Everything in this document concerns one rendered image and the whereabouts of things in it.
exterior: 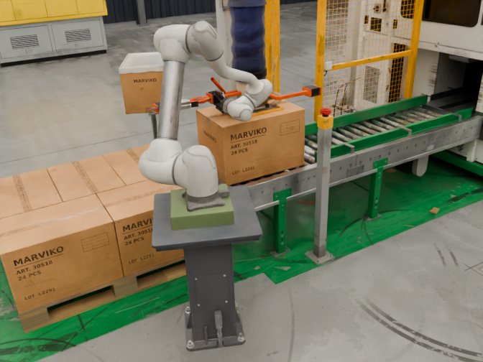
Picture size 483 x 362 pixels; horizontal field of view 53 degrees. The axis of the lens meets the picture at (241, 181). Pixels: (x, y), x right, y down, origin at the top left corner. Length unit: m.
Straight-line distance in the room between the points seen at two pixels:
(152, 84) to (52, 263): 1.95
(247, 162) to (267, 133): 0.22
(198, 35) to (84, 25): 7.96
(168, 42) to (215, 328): 1.49
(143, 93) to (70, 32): 5.97
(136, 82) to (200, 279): 2.25
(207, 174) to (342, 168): 1.38
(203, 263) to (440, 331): 1.36
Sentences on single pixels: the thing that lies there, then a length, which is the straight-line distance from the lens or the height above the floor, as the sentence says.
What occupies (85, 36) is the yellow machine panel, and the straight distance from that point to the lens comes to 10.19.
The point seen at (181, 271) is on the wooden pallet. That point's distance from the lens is 3.22.
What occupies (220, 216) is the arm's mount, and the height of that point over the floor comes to 0.80.
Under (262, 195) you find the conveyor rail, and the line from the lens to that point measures 3.02.
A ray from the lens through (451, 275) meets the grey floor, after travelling 3.36.
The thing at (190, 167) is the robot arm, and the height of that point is 1.03.
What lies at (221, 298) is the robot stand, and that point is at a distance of 2.54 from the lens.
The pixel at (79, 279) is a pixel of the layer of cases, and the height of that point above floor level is 0.23.
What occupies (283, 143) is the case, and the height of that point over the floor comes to 0.75.
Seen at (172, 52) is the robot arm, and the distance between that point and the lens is 2.35.
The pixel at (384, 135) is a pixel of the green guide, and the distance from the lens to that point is 3.70.
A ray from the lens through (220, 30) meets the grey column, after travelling 4.14.
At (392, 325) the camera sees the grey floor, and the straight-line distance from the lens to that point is 2.91.
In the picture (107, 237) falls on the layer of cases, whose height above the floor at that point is 0.45.
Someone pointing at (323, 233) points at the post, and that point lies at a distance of 3.22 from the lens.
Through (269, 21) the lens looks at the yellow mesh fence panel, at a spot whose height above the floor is 1.42.
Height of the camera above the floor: 1.95
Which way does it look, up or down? 27 degrees down
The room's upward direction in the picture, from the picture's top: 2 degrees counter-clockwise
